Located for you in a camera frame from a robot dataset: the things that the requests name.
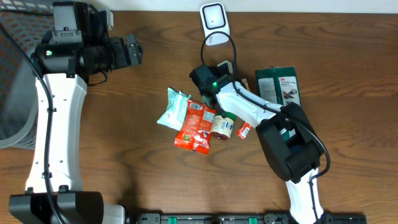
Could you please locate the red sachet stick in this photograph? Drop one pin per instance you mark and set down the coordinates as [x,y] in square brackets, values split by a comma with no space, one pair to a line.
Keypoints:
[244,130]

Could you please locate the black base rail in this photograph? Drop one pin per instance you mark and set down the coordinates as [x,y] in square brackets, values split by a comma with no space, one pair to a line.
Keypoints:
[270,218]

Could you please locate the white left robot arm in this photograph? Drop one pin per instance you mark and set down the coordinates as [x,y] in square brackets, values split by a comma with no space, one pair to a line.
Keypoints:
[54,189]

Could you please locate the small orange box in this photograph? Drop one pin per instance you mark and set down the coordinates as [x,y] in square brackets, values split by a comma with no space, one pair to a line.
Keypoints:
[245,82]

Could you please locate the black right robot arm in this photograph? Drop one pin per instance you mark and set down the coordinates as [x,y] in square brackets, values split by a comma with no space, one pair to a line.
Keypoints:
[289,143]

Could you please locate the grey plastic mesh basket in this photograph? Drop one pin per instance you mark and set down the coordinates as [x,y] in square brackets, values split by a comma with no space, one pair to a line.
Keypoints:
[19,104]

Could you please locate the mint green wipes pack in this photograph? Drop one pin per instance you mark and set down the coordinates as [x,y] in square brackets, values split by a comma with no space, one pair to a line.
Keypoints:
[175,113]

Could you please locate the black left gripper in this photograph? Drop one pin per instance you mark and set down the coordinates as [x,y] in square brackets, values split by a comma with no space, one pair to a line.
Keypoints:
[120,59]

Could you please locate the orange snack packet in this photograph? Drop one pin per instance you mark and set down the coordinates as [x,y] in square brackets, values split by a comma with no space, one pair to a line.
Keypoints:
[195,133]

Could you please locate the green product pouch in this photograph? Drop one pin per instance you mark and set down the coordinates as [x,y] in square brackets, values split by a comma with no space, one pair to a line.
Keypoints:
[278,85]

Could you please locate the white barcode scanner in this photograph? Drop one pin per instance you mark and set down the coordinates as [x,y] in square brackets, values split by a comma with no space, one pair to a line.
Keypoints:
[215,23]

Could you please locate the green lid spice jar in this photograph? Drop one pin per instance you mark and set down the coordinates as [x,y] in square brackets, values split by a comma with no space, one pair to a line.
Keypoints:
[223,127]

